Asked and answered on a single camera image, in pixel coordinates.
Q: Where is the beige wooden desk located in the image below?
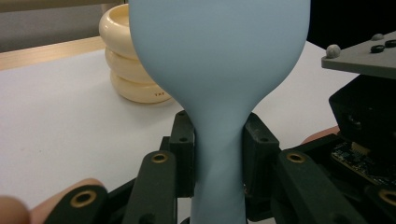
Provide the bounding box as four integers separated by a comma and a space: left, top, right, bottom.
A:
0, 0, 125, 13

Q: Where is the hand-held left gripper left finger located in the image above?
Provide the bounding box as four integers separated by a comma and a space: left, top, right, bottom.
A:
160, 110, 197, 199

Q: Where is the light wooden table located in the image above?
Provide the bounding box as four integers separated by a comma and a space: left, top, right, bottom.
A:
0, 35, 108, 72

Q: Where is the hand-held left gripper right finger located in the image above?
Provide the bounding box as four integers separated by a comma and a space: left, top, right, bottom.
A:
242, 112, 281, 197

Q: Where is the cream ringed duck cup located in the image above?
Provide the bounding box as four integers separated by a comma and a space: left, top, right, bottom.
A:
98, 3, 173, 105

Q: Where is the white table sheet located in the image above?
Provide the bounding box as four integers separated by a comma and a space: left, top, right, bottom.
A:
0, 40, 359, 224

